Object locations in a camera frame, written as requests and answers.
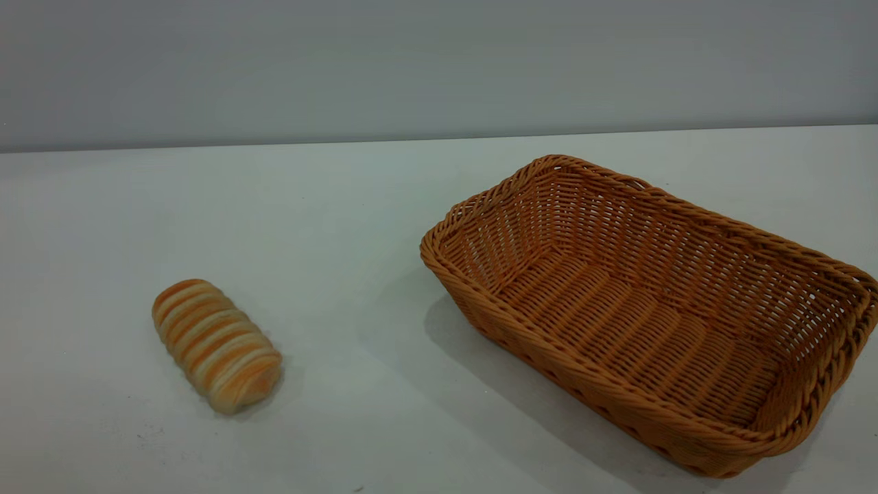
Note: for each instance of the orange woven wicker basket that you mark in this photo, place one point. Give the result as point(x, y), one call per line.
point(638, 329)

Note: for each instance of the striped orange bread roll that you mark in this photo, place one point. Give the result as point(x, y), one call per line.
point(216, 346)

